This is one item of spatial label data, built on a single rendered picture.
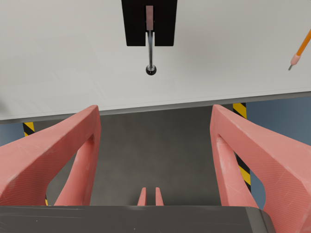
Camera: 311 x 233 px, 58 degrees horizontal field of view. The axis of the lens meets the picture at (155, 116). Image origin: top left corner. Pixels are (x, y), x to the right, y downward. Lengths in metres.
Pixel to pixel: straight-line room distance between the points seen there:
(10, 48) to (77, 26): 0.11
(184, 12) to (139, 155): 1.17
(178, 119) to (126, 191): 0.48
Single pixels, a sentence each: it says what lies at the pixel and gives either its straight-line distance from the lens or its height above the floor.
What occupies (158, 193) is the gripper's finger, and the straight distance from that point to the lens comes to 0.27.
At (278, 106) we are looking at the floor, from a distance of 1.44.
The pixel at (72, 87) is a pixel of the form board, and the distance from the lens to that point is 0.48.
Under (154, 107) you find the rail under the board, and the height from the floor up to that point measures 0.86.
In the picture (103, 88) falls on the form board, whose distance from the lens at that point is 0.47.
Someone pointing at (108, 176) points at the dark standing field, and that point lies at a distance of 1.55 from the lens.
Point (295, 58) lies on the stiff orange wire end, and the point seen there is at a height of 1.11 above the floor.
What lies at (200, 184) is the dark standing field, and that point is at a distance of 1.49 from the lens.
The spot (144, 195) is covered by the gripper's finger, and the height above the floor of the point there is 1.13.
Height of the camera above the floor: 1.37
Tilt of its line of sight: 78 degrees down
